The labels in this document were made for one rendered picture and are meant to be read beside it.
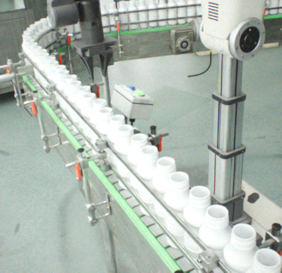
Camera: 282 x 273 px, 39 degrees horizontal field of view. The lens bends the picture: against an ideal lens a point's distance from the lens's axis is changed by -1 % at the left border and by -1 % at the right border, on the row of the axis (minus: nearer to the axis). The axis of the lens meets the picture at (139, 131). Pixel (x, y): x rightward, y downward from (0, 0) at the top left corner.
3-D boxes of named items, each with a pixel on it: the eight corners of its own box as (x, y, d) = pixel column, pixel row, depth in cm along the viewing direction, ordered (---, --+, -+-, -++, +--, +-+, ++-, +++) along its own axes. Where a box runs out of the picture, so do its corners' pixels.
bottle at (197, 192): (182, 266, 77) (180, 200, 69) (186, 244, 82) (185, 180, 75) (212, 271, 76) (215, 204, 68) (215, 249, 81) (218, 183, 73)
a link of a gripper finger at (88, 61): (114, 78, 104) (110, 44, 100) (88, 85, 102) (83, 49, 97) (103, 71, 110) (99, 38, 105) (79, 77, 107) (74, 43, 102)
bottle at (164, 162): (185, 217, 90) (184, 155, 82) (177, 235, 85) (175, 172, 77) (160, 212, 92) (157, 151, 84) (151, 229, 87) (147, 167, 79)
